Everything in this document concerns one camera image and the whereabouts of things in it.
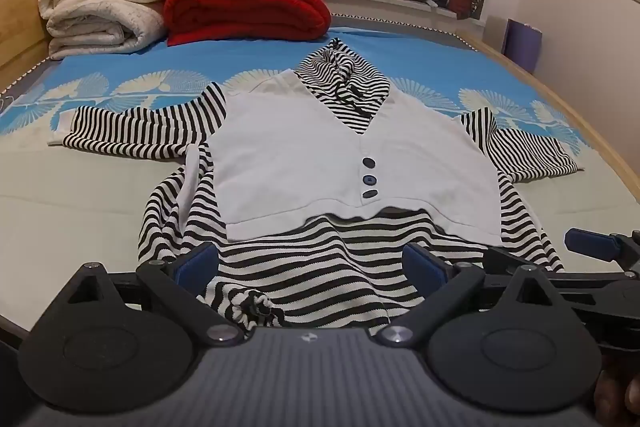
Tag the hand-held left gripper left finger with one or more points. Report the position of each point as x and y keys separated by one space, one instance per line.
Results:
x=197 y=264

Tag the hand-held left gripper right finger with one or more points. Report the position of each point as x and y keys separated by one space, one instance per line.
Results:
x=425 y=269

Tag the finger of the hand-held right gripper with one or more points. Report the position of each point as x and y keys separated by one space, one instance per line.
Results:
x=590 y=287
x=585 y=239

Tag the striped white hooded top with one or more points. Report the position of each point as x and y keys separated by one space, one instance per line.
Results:
x=300 y=147

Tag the person's right hand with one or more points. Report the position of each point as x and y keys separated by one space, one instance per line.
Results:
x=620 y=392

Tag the blue white printed bed sheet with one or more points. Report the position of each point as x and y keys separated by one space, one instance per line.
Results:
x=100 y=187

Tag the purple box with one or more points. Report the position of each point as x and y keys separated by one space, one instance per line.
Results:
x=522 y=44

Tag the speckled white folded quilt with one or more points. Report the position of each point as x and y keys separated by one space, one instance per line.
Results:
x=95 y=32

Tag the red folded blanket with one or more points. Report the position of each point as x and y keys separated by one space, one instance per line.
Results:
x=240 y=7

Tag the wooden headboard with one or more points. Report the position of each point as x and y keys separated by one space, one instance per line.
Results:
x=20 y=7

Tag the wooden bed frame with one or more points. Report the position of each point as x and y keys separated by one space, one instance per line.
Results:
x=590 y=117

